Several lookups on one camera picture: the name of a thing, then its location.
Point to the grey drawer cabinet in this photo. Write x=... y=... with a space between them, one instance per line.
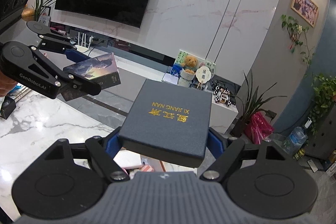
x=322 y=144

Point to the water jug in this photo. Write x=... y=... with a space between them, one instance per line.
x=294 y=141

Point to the purple card box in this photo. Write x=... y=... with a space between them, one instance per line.
x=101 y=69

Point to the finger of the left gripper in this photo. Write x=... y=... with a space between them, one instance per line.
x=61 y=47
x=75 y=85

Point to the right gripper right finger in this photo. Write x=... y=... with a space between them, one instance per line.
x=226 y=154

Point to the potted green plant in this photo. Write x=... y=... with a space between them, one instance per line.
x=252 y=104

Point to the pink plastic bag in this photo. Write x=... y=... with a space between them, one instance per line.
x=258 y=128

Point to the black barcode box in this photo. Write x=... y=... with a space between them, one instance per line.
x=7 y=107

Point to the white wifi router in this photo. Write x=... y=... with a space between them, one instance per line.
x=83 y=42

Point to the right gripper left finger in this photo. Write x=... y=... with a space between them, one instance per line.
x=102 y=151

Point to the dark navy gift box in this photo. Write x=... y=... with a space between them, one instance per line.
x=169 y=123

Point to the round paper fan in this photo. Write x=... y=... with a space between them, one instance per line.
x=203 y=75

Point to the framed wall picture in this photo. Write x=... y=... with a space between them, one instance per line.
x=307 y=9

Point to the person left hand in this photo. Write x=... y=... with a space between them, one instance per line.
x=6 y=85

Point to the teddy bear on shelf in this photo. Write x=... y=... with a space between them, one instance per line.
x=190 y=64

